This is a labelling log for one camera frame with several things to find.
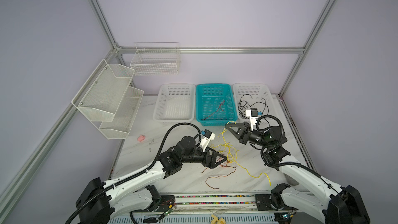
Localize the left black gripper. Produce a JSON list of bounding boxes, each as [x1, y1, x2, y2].
[[181, 146, 227, 168]]

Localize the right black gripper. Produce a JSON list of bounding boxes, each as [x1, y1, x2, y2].
[[225, 122, 271, 150]]

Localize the yellow cable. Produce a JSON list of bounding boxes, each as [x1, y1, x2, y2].
[[207, 120, 272, 187]]

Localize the long black cable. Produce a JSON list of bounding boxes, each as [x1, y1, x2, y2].
[[237, 94, 270, 120]]

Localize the short red cable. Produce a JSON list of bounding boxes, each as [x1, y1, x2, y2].
[[201, 100, 226, 121]]

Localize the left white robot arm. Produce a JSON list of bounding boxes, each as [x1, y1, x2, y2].
[[66, 123, 227, 224]]

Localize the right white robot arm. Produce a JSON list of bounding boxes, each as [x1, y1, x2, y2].
[[225, 108, 371, 224]]

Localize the right white plastic basket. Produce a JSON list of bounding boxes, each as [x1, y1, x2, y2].
[[233, 83, 277, 121]]

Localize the white plastic basket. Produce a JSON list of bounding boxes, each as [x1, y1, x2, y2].
[[153, 84, 196, 123], [233, 83, 277, 121]]

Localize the teal plastic basket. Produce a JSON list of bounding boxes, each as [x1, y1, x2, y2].
[[196, 84, 238, 126]]

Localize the left white plastic basket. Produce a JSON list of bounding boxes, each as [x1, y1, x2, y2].
[[153, 84, 196, 123]]

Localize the small pink object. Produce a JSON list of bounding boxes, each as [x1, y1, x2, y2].
[[137, 135, 146, 142]]

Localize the yellow object at front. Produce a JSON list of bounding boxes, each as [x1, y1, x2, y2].
[[210, 214, 227, 224]]

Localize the white two-tier mesh shelf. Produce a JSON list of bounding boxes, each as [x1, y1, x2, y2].
[[72, 60, 144, 140]]

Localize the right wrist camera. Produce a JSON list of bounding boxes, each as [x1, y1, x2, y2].
[[248, 118, 258, 131]]

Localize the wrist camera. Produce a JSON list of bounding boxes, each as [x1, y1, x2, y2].
[[199, 134, 211, 151], [248, 118, 258, 131]]

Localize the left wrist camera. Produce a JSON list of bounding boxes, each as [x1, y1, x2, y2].
[[199, 134, 211, 151]]

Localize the aluminium front rail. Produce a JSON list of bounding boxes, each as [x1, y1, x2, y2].
[[83, 190, 346, 217]]

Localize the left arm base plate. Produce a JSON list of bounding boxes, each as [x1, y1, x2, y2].
[[147, 195, 175, 212]]

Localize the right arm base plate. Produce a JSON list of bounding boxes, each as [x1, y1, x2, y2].
[[255, 194, 296, 211]]

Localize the white wire wall basket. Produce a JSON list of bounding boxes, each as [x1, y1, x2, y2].
[[130, 42, 181, 76]]

